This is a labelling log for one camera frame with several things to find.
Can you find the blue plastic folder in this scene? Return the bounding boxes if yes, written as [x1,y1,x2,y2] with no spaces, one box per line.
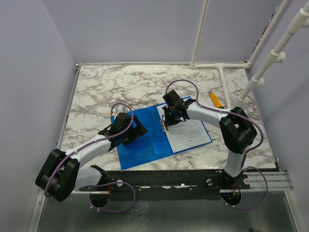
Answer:
[110,96,212,171]

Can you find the metal folder clip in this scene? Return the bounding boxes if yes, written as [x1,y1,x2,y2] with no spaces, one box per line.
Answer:
[160,115,168,133]

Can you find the black mounting rail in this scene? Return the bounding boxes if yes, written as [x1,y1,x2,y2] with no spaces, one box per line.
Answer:
[77,169,252,201]

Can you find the white PVC pipe frame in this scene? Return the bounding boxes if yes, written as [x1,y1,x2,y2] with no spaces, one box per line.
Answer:
[78,0,292,108]

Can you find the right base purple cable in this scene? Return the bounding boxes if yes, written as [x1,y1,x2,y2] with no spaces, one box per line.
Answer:
[224,166,269,210]

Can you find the printed white paper sheets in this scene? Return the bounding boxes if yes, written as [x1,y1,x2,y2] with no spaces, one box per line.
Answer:
[156,104,212,154]

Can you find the white PVC camera pole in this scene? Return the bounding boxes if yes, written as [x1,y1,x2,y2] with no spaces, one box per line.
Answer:
[235,1,309,106]

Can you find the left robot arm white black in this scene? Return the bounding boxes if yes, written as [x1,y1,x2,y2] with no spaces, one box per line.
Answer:
[35,113,148,202]

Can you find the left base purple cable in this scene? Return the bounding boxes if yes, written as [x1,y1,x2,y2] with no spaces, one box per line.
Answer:
[89,181,136,214]

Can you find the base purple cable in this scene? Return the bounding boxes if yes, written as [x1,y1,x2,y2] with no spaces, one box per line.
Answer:
[89,181,136,214]
[224,166,269,210]

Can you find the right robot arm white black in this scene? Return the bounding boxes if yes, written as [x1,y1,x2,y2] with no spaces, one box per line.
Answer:
[163,90,257,189]

